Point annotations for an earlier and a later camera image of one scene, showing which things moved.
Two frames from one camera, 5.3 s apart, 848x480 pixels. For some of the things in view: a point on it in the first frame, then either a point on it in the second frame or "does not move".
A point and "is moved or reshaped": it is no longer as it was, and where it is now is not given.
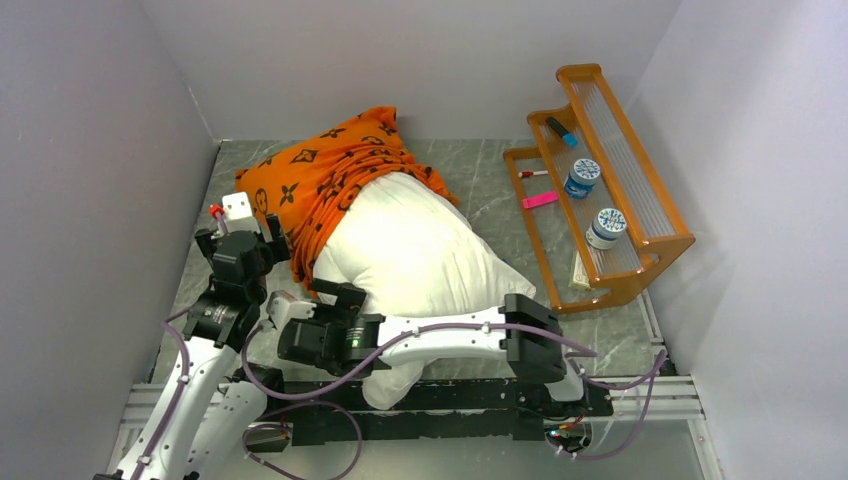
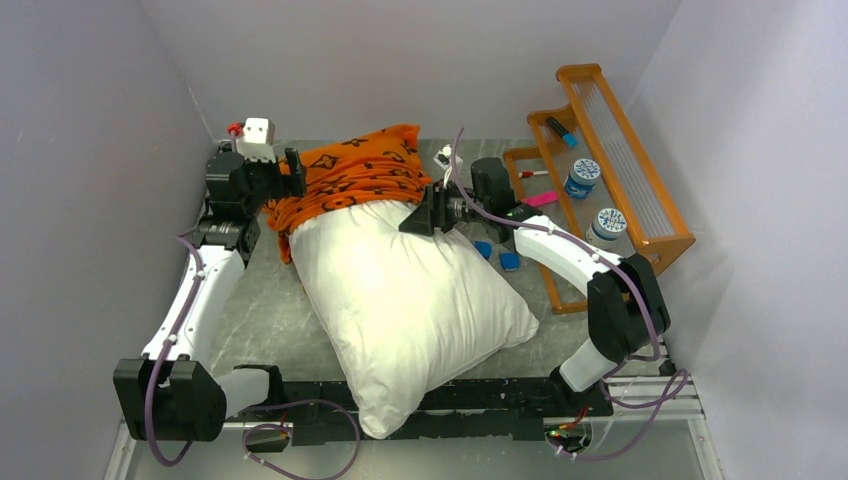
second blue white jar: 608,224 does not move
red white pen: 531,173 does not move
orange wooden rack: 597,209 does not move
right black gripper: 349,294 -> 430,212
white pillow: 403,245 is moved or reshaped
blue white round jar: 583,176 does not move
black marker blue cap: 570,139 does not move
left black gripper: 278,251 -> 287,185
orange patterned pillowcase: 302,185 is moved or reshaped
